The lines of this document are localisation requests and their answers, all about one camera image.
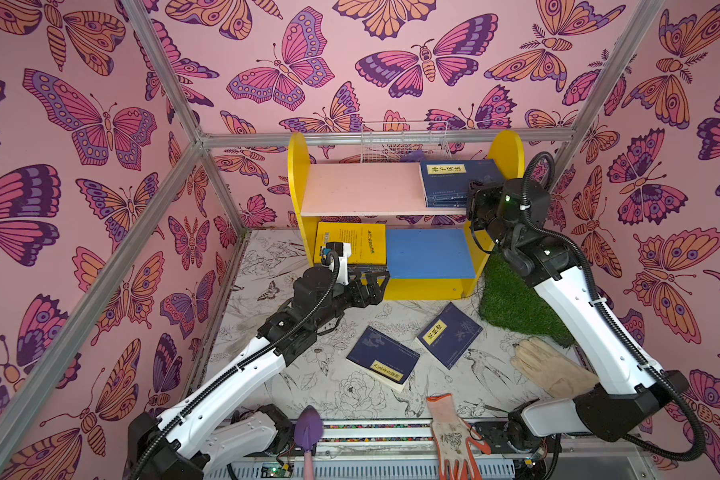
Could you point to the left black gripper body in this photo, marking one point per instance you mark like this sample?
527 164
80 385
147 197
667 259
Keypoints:
338 301

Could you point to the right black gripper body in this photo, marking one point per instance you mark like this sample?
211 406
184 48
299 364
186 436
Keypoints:
480 204

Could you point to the thick navy book yellow spine label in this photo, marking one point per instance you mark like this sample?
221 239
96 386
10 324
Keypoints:
384 358

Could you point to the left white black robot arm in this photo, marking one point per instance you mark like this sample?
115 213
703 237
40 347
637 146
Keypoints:
188 440

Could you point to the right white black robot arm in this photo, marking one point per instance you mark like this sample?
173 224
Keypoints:
631 386

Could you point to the white worn glove left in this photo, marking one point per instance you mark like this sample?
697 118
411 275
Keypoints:
243 330

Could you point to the green artificial grass mat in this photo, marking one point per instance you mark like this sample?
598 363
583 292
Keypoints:
508 303

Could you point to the yellow pink blue bookshelf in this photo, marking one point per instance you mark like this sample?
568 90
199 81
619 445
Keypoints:
443 263

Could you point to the purple object in basket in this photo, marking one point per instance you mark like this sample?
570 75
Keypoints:
414 156

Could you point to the navy book yellow label middle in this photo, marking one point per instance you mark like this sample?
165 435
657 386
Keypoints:
449 335

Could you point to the purple garden trowel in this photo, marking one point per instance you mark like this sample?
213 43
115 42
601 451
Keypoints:
308 432

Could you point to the beige cloth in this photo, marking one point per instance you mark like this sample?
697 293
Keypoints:
556 374

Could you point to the green circuit board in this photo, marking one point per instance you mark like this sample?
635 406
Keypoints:
276 470

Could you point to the red white work glove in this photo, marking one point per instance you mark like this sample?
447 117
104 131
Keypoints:
454 439

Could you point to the white wire basket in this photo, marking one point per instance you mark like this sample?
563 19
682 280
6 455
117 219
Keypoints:
388 141

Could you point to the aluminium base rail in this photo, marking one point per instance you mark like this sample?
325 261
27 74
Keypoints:
404 449

